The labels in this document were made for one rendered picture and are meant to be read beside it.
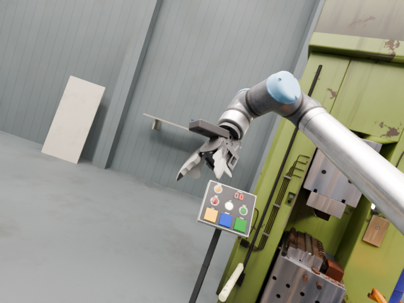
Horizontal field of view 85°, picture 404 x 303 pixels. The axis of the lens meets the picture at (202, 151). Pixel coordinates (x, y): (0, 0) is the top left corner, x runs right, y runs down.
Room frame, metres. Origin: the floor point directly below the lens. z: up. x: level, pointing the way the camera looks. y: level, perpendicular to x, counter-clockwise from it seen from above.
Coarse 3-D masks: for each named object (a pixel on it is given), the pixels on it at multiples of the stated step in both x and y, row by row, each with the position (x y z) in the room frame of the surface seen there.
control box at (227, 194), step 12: (216, 192) 1.45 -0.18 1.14; (228, 192) 1.47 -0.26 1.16; (240, 192) 1.49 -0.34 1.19; (204, 204) 1.40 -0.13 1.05; (216, 204) 1.42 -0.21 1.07; (240, 204) 1.45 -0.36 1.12; (252, 204) 1.46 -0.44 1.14; (216, 216) 1.38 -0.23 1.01; (240, 216) 1.41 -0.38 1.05; (228, 228) 1.36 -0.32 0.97
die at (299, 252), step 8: (296, 232) 1.74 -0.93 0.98; (296, 240) 1.54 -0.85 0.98; (304, 240) 1.57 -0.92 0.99; (312, 240) 1.60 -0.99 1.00; (288, 248) 1.42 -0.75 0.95; (296, 248) 1.39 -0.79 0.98; (304, 248) 1.41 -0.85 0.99; (296, 256) 1.37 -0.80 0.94; (304, 256) 1.36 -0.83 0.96; (312, 256) 1.34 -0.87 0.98; (304, 264) 1.35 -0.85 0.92; (312, 264) 1.33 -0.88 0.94; (320, 264) 1.32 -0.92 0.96
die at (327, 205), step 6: (312, 192) 1.39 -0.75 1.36; (306, 198) 1.56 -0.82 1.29; (312, 198) 1.39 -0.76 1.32; (318, 198) 1.38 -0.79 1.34; (324, 198) 1.36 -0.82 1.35; (330, 198) 1.35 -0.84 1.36; (306, 204) 1.40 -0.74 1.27; (312, 204) 1.38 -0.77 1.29; (318, 204) 1.37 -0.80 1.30; (324, 204) 1.36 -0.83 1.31; (330, 204) 1.35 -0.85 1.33; (336, 204) 1.33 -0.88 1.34; (342, 204) 1.32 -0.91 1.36; (324, 210) 1.35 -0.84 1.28; (330, 210) 1.34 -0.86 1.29; (336, 210) 1.33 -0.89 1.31; (342, 210) 1.32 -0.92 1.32; (336, 216) 1.32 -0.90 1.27
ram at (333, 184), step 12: (372, 144) 1.31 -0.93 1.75; (324, 156) 1.40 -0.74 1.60; (312, 168) 1.41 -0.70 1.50; (324, 168) 1.39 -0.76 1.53; (336, 168) 1.36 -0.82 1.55; (312, 180) 1.40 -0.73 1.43; (324, 180) 1.38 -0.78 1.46; (336, 180) 1.35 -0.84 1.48; (348, 180) 1.33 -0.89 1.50; (324, 192) 1.37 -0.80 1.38; (336, 192) 1.34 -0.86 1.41; (348, 192) 1.32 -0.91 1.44; (360, 192) 1.30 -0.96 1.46; (348, 204) 1.31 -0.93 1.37
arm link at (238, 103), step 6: (240, 90) 0.74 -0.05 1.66; (246, 90) 0.69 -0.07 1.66; (234, 96) 0.74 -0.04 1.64; (240, 96) 0.69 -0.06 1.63; (234, 102) 0.69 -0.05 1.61; (240, 102) 0.68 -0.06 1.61; (228, 108) 0.68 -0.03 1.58; (234, 108) 0.67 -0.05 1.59; (240, 108) 0.67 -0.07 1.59; (246, 108) 0.67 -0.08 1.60; (246, 114) 0.66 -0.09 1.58; (252, 114) 0.67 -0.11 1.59
